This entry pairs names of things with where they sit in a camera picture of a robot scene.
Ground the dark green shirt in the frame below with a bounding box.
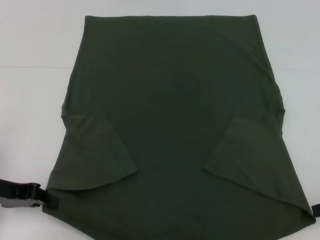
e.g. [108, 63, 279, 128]
[42, 14, 317, 240]

